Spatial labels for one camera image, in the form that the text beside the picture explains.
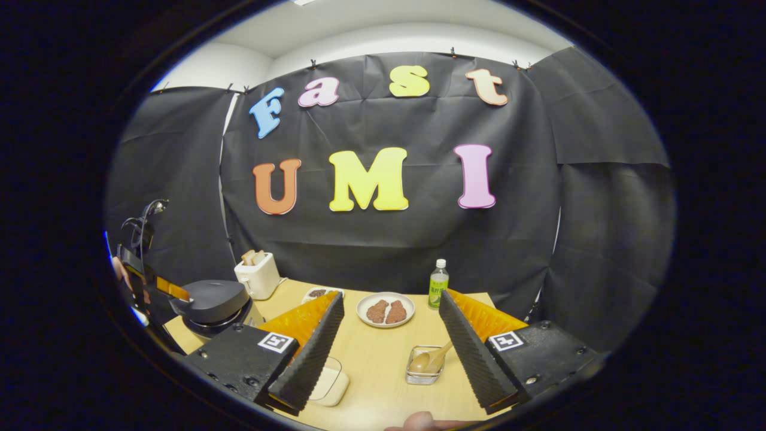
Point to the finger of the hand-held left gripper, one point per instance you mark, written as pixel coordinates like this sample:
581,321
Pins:
173,291

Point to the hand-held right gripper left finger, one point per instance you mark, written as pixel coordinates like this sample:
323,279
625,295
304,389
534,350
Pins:
311,359

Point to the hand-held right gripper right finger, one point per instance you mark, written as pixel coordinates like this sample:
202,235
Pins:
473,359

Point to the clear rice container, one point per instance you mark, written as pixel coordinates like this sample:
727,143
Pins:
332,386

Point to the dark grey rice cooker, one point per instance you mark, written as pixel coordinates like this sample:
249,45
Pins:
215,299

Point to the wooden spoon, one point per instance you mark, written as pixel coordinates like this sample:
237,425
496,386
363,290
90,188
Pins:
422,361

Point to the clear glass chopstick holder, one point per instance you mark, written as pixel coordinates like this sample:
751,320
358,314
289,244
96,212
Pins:
422,378

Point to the white divided grain dish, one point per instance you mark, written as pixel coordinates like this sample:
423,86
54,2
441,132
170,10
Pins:
317,293

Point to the green tea bottle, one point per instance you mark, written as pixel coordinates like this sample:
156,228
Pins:
438,290

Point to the brown meat piece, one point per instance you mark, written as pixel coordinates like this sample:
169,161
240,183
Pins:
397,312
377,312

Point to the bread slice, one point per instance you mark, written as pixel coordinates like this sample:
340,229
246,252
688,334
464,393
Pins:
259,257
248,258

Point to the white toaster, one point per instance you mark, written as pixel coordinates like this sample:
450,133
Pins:
260,281

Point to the white round plate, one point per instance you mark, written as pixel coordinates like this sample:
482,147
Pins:
386,296

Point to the black backdrop cloth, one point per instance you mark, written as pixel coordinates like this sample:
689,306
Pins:
389,245

